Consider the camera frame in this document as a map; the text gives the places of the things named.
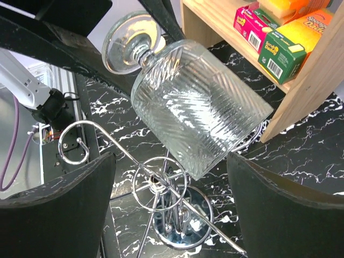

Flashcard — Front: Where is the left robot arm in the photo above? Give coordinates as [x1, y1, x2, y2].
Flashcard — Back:
[1, 1, 133, 129]

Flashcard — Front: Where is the ribbed goblet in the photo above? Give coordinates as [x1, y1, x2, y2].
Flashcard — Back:
[102, 11, 273, 180]

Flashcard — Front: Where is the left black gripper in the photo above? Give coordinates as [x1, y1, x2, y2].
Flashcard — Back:
[1, 0, 134, 97]

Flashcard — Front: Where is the wooden two-tier shelf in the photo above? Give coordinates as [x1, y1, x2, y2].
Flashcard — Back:
[181, 1, 343, 142]

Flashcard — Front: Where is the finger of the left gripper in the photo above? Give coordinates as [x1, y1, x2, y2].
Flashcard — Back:
[139, 0, 185, 41]

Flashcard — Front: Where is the chrome wine glass rack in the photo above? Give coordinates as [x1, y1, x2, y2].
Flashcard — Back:
[58, 120, 247, 257]

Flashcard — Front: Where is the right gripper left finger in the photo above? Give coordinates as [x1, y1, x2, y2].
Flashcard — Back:
[1, 152, 116, 257]

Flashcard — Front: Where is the green Scrub Daddy box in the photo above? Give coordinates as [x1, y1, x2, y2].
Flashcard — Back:
[257, 8, 335, 85]

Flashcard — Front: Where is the pink sponge box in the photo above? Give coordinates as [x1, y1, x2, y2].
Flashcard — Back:
[233, 0, 331, 54]

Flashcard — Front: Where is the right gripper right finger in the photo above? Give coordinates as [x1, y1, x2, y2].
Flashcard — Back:
[227, 152, 343, 257]

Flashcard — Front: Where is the round yellow wooden coaster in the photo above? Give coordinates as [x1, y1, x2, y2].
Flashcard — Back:
[154, 36, 166, 54]

